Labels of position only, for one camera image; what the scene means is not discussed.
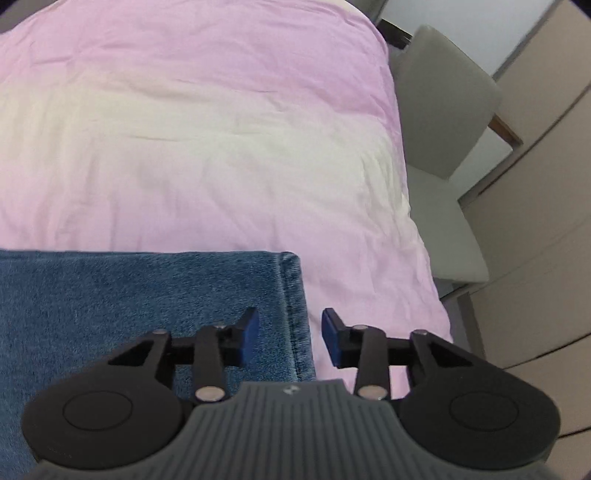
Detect pink bed sheet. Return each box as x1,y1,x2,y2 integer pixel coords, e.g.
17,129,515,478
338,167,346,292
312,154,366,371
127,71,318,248
1,1,450,384

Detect blue denim jeans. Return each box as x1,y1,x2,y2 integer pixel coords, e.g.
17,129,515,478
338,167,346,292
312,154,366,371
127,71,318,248
1,251,315,479

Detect beige wardrobe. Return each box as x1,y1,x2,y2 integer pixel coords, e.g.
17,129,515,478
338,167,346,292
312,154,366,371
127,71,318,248
465,1,590,476

